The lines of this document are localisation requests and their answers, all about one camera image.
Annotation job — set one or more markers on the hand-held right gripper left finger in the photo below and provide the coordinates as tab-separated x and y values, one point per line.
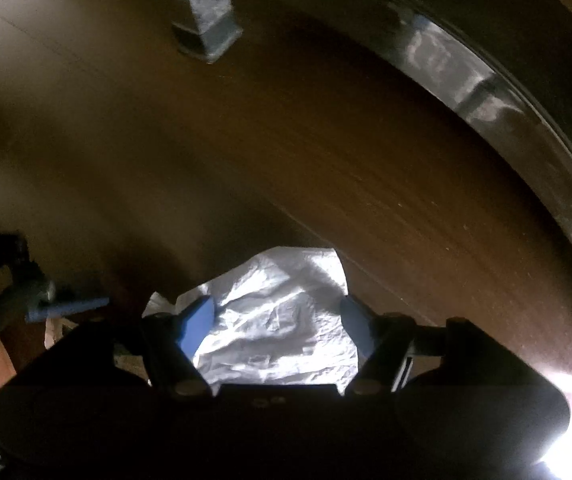
198	320

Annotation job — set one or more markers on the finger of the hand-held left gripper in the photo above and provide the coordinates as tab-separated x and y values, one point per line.
71	307

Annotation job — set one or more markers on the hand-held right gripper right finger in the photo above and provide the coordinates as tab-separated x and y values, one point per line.
358	322

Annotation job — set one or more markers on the white paper sheet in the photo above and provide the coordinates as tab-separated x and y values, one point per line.
276	320

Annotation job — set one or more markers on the metal bench frame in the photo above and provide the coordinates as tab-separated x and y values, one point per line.
206	25

